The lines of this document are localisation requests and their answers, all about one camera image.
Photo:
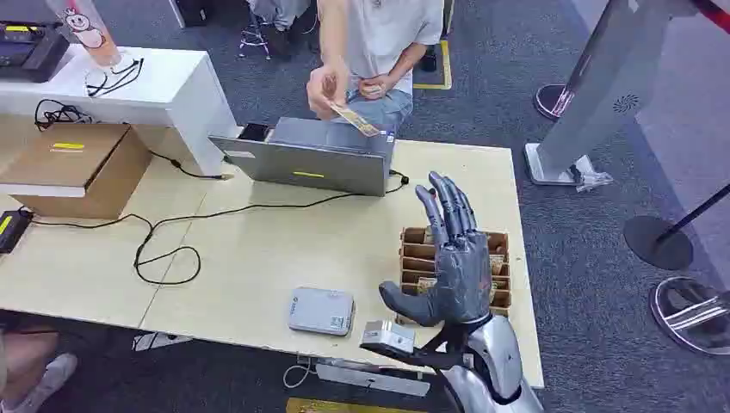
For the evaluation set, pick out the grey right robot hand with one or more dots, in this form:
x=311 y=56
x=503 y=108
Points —
x=462 y=279

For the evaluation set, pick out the person's right hand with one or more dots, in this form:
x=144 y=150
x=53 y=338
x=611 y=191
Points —
x=325 y=88

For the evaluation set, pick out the person's left hand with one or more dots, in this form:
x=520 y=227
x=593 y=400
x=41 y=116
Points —
x=375 y=87

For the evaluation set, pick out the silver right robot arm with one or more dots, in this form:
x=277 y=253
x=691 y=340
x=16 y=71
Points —
x=499 y=359

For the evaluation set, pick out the card in wooden box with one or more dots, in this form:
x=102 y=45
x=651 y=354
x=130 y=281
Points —
x=497 y=265
x=425 y=284

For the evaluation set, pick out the person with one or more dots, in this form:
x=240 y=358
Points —
x=382 y=34

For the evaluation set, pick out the wooden card box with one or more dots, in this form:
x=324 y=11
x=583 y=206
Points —
x=415 y=251

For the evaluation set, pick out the yellow floor tape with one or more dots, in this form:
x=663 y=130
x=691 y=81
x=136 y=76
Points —
x=446 y=65

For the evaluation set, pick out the grey laptop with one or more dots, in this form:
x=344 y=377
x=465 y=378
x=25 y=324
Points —
x=308 y=162

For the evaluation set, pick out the metal stool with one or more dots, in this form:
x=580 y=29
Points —
x=255 y=37

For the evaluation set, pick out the white under-table bar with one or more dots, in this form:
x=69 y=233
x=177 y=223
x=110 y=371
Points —
x=371 y=381

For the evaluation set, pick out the small grey flat device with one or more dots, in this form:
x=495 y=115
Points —
x=321 y=311

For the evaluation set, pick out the white desk shelf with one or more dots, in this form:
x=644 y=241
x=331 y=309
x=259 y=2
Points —
x=165 y=85

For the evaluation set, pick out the chrome stanchion base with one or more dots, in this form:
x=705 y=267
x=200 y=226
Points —
x=552 y=102
x=687 y=316

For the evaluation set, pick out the black stanchion base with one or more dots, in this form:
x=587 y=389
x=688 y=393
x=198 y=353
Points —
x=656 y=242

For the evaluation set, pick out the silver kiosk stand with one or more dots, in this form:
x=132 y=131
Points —
x=604 y=85

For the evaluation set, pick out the cartoon printed stand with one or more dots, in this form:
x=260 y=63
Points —
x=85 y=31

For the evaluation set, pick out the brown cardboard box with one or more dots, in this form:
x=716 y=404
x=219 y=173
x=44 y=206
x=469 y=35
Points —
x=74 y=165

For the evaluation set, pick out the black electronics case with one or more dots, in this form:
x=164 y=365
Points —
x=31 y=51

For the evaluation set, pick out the white power strip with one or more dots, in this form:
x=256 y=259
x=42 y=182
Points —
x=159 y=341

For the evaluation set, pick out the black device with yellow label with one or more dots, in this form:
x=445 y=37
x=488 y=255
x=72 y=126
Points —
x=10 y=228

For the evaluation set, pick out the person's foot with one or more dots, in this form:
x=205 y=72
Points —
x=48 y=379

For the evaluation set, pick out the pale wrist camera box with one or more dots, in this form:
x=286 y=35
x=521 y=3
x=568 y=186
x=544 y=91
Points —
x=389 y=337

